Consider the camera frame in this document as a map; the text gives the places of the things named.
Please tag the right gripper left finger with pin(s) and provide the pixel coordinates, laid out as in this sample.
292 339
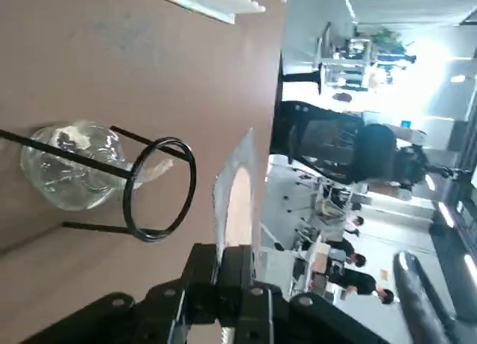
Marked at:
164 310

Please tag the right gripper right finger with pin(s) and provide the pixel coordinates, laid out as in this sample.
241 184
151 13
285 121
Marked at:
261 314

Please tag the black metal tripod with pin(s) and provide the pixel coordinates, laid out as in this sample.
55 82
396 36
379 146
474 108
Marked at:
128 195

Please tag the white test tube rack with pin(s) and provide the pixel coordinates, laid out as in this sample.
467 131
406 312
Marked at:
223 1

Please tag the person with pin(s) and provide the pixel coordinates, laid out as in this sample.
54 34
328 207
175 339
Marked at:
348 252
356 225
361 284

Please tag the clear glass alcohol lamp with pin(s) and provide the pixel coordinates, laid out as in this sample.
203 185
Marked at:
71 172

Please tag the black office chair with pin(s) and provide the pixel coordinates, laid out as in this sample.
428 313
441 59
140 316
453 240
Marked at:
372 154

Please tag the white desk with black leg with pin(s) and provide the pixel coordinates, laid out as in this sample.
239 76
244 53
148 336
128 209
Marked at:
302 77

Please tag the green potted plant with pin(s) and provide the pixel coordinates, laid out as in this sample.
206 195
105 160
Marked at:
389 38

